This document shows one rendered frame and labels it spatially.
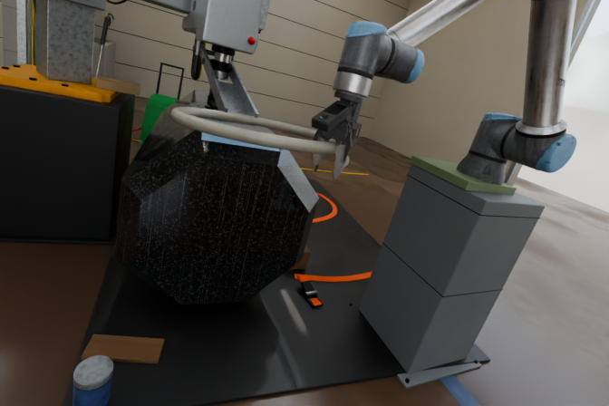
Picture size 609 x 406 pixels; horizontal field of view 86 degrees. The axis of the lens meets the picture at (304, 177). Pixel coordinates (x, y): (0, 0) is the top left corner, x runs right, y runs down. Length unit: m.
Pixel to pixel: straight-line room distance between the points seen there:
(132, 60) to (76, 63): 4.57
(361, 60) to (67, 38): 1.54
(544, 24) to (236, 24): 1.06
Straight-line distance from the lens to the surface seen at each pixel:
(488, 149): 1.51
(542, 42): 1.30
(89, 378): 1.26
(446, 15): 1.14
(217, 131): 0.74
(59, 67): 2.03
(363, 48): 0.81
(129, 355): 1.45
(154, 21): 6.58
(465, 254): 1.41
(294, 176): 1.37
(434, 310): 1.52
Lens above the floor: 1.11
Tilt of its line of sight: 17 degrees down
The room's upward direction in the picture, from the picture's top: 15 degrees clockwise
